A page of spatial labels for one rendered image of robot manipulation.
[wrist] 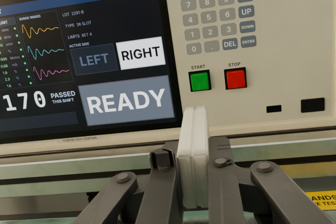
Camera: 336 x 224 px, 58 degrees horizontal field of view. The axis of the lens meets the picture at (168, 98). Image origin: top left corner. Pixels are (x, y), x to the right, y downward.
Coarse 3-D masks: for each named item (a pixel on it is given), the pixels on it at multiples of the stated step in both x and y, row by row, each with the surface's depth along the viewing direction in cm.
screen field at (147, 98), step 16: (128, 80) 34; (144, 80) 34; (160, 80) 33; (80, 96) 35; (96, 96) 35; (112, 96) 35; (128, 96) 34; (144, 96) 34; (160, 96) 34; (96, 112) 35; (112, 112) 35; (128, 112) 35; (144, 112) 35; (160, 112) 35
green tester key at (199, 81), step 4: (200, 72) 33; (204, 72) 32; (192, 76) 32; (196, 76) 32; (200, 76) 32; (204, 76) 32; (192, 80) 32; (196, 80) 32; (200, 80) 32; (204, 80) 32; (192, 84) 33; (196, 84) 33; (200, 84) 32; (204, 84) 32; (208, 84) 33; (192, 88) 33; (196, 88) 33; (200, 88) 33; (204, 88) 33; (208, 88) 33
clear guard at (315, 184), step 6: (294, 180) 33; (300, 180) 33; (306, 180) 33; (312, 180) 32; (318, 180) 32; (324, 180) 32; (330, 180) 32; (300, 186) 32; (306, 186) 32; (312, 186) 31; (318, 186) 31; (324, 186) 31; (330, 186) 31; (324, 210) 28; (330, 210) 28; (246, 216) 29; (252, 216) 29; (330, 216) 27; (246, 222) 28; (252, 222) 28
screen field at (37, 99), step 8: (0, 96) 36; (8, 96) 36; (16, 96) 36; (24, 96) 36; (32, 96) 36; (40, 96) 36; (8, 104) 36; (16, 104) 36; (24, 104) 36; (32, 104) 36; (40, 104) 36; (48, 104) 36; (8, 112) 37
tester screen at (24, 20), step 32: (64, 0) 32; (96, 0) 32; (128, 0) 31; (0, 32) 34; (32, 32) 33; (64, 32) 33; (96, 32) 33; (128, 32) 32; (160, 32) 32; (0, 64) 35; (32, 64) 34; (64, 64) 34; (64, 96) 35; (32, 128) 37; (64, 128) 37; (96, 128) 36
